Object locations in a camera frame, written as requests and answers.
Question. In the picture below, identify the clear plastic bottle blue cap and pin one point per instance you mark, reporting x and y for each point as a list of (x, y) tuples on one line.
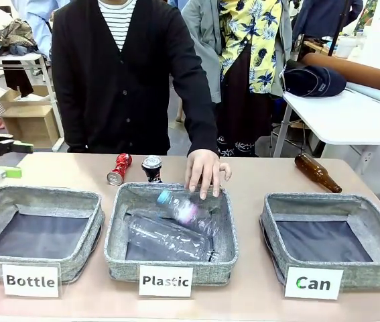
[(184, 209)]

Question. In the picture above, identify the white label card Bottle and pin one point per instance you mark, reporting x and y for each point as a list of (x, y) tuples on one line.
[(30, 281)]

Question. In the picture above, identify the person in navy top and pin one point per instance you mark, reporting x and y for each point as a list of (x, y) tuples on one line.
[(323, 16)]

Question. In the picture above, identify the white bucket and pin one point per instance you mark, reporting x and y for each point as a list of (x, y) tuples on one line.
[(346, 46)]

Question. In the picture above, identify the grey fabric basket plastic label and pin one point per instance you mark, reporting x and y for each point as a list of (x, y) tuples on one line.
[(119, 234)]

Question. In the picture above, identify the light blue rolled sheet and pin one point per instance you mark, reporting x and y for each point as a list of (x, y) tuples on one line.
[(377, 95)]

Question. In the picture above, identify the large clear plastic bottle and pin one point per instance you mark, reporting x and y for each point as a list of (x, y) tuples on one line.
[(166, 236)]

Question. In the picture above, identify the white label card Can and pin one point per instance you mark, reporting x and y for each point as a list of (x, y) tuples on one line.
[(313, 283)]

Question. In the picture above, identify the white side table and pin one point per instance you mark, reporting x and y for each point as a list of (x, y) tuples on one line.
[(344, 120)]

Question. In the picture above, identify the navy baseball cap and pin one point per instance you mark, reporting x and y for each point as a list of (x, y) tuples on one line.
[(313, 80)]

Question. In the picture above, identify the person's left forearm black sleeve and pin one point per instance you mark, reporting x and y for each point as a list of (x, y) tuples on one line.
[(200, 114)]

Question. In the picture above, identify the brown glass bottle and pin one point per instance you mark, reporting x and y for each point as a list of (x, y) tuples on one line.
[(315, 172)]

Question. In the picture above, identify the person's left hand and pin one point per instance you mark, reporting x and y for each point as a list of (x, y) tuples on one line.
[(204, 169)]

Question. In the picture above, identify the grey fabric basket can label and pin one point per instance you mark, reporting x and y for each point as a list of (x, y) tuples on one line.
[(370, 271)]

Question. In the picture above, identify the crushed red can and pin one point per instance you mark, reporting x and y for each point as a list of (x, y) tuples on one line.
[(120, 169)]

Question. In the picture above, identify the person in black cardigan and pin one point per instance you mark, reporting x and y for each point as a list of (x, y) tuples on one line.
[(116, 84)]

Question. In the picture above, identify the pile of patterned clothes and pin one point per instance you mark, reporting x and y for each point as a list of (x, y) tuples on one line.
[(8, 37)]

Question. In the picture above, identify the wooden box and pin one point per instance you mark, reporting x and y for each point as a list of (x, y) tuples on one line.
[(30, 124)]

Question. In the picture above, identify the brown rolled paper tube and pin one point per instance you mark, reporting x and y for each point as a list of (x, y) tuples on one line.
[(350, 72)]

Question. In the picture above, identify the white label card Plastic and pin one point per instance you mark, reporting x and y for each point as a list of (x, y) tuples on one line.
[(165, 281)]

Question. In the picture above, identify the white clothes rack table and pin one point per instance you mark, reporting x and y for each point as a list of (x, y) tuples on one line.
[(39, 58)]

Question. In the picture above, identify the person in light blue shirt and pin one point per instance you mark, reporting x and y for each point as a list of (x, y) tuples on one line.
[(40, 20)]

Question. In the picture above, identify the crushed black can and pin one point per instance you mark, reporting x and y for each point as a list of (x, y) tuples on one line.
[(151, 167)]

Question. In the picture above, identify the person in yellow floral shirt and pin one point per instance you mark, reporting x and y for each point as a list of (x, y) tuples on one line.
[(250, 67)]

